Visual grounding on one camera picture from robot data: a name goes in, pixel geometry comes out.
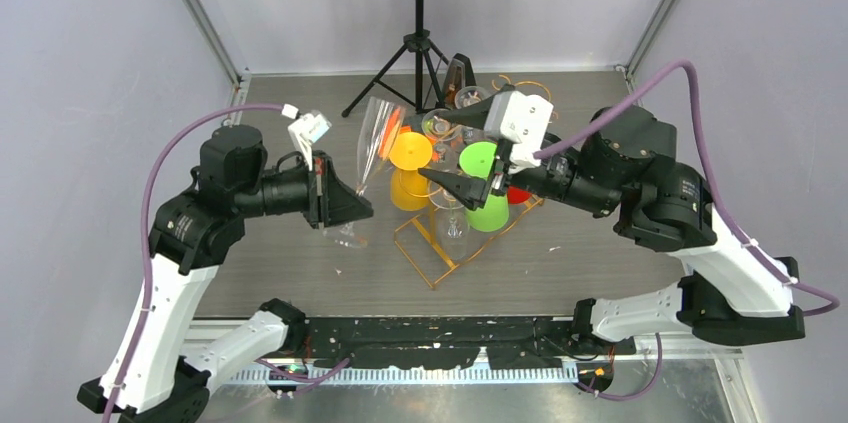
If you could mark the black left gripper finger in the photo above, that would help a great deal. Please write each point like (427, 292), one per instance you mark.
(343, 208)
(332, 185)

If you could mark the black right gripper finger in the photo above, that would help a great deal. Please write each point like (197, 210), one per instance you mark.
(471, 192)
(486, 115)

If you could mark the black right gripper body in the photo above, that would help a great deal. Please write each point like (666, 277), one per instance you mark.
(537, 179)

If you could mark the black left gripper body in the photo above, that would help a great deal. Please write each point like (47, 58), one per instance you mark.
(318, 188)

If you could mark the red silicone wine glass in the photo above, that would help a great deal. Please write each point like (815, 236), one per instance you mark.
(517, 196)

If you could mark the gold wire wine glass rack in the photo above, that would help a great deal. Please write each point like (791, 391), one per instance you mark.
(415, 238)

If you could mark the clear tall flute glass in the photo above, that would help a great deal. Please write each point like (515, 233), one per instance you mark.
(368, 162)

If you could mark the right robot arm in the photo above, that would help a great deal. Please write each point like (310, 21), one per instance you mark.
(627, 167)

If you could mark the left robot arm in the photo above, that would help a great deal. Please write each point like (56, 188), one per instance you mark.
(153, 378)

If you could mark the clear wine glass back right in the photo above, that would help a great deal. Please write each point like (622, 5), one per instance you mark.
(470, 95)

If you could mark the clear wine glass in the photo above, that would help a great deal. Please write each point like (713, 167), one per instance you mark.
(470, 95)
(445, 139)
(452, 230)

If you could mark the green silicone wine glass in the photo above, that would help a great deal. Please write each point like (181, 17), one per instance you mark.
(476, 161)

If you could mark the clear wine glass back left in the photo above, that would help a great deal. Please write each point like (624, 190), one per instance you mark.
(445, 139)

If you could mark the clear wine glass front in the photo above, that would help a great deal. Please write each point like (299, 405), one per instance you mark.
(452, 230)

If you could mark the yellow silicone wine glass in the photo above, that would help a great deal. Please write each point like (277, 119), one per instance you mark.
(408, 189)

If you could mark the black metronome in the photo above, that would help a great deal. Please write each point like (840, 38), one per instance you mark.
(459, 75)

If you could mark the orange toy block piece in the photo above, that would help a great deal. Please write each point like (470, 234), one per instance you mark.
(390, 131)

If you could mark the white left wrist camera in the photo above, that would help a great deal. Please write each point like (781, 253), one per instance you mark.
(306, 129)

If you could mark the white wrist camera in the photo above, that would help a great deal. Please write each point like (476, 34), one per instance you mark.
(522, 120)
(306, 129)

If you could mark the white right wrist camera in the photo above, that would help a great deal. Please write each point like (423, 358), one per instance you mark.
(522, 120)

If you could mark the black taped front rail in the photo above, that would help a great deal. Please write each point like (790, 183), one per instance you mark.
(438, 343)

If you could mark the white slotted cable duct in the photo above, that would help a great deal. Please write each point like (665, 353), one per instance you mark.
(480, 372)

